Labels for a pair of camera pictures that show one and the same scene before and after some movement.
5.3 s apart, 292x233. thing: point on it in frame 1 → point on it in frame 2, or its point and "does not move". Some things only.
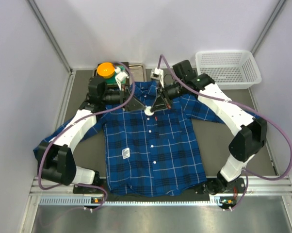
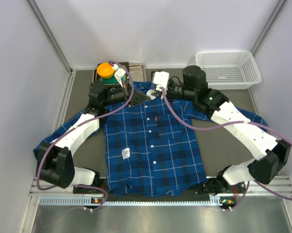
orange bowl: x=105 y=70 does not move
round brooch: x=147 y=111 → x=149 y=93
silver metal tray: x=139 y=71 does not move
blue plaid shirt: x=155 y=152 does not move
